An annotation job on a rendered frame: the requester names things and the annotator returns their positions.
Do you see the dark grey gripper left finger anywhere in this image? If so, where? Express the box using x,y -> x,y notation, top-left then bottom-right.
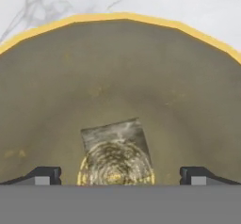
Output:
0,166 -> 62,186

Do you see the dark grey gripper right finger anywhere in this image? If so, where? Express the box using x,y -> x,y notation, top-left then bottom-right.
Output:
179,166 -> 241,186

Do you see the translucent grey ice cube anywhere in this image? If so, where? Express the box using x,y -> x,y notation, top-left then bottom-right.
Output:
80,118 -> 153,186

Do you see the yellow-rimmed olive bowl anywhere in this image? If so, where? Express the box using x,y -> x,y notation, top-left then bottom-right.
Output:
0,12 -> 241,186

